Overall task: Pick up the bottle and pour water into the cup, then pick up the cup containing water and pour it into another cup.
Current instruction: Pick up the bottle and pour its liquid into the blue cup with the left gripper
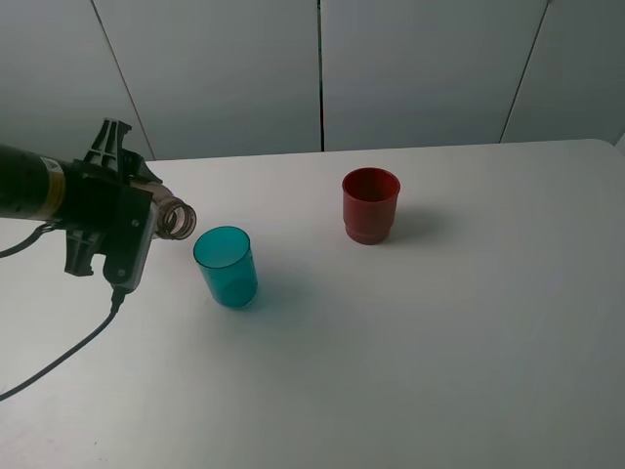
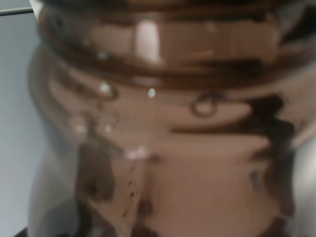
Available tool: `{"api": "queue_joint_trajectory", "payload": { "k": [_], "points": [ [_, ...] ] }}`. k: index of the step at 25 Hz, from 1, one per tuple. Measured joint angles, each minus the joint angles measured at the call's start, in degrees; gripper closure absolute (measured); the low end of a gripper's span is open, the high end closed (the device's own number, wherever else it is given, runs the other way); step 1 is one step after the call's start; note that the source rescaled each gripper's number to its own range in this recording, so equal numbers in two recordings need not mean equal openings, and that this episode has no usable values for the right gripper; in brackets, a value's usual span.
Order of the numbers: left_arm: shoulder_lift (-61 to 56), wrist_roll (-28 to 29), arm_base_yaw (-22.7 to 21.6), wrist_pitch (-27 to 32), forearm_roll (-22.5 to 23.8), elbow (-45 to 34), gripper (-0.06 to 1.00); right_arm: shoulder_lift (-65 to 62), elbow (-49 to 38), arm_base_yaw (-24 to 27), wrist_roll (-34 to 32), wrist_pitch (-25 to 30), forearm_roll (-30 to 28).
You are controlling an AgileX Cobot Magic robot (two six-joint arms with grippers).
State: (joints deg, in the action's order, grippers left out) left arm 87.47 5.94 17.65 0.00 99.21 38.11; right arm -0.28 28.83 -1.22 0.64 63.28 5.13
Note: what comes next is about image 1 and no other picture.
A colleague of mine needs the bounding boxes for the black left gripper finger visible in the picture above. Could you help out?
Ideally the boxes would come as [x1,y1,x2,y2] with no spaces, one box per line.
[121,149,163,185]
[83,118,132,171]

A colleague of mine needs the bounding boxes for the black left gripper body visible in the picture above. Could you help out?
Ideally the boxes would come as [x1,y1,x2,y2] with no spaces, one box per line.
[62,161,132,277]

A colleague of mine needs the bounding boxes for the teal translucent plastic cup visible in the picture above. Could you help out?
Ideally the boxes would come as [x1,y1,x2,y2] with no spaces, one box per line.
[192,226,258,309]

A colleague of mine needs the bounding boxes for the red plastic cup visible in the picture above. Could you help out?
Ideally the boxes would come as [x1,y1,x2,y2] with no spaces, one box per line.
[342,167,400,245]

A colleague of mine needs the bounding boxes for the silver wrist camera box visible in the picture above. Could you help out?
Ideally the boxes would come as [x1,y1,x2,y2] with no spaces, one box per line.
[103,186,156,292]

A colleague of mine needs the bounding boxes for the black camera cable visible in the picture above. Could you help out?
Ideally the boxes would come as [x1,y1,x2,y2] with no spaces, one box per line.
[0,219,126,403]

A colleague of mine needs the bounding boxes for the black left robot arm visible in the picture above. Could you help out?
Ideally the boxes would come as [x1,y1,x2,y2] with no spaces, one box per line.
[1,119,161,289]

